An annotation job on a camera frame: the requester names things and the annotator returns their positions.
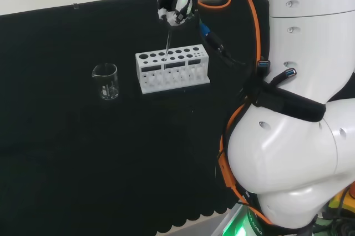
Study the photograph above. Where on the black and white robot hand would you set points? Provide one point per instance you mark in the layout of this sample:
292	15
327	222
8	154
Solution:
166	0

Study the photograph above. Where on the white test tube rack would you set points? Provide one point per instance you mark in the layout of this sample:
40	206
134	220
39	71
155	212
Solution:
149	80

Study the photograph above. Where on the small clear cloth clip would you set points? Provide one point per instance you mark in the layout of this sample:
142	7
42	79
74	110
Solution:
75	5

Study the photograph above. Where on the small clear glass beaker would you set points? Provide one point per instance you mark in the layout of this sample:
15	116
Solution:
108	86

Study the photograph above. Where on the short black blue-tipped plug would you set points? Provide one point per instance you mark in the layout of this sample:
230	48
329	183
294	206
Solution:
264	63

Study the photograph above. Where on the long black blue-tipped plug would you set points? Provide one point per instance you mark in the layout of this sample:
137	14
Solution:
285	75

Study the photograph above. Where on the black bench cloth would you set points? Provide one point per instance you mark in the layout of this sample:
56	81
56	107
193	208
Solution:
55	136

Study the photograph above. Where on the yellow stop button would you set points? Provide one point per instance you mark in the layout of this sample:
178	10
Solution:
342	195

